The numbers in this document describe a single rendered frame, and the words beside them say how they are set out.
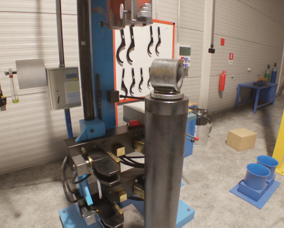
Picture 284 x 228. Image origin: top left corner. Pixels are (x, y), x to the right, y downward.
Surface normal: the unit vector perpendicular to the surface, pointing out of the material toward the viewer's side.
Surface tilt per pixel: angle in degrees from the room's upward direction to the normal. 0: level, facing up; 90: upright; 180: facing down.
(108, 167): 0
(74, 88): 90
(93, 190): 0
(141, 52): 90
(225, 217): 0
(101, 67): 90
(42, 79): 116
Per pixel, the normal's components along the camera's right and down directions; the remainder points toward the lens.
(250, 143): 0.34, 0.29
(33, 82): 0.48, 0.73
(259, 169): -0.69, 0.22
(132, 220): 0.00, -0.95
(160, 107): -0.39, 0.28
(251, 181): -0.85, 0.16
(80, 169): 0.58, 0.25
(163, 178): -0.07, 0.30
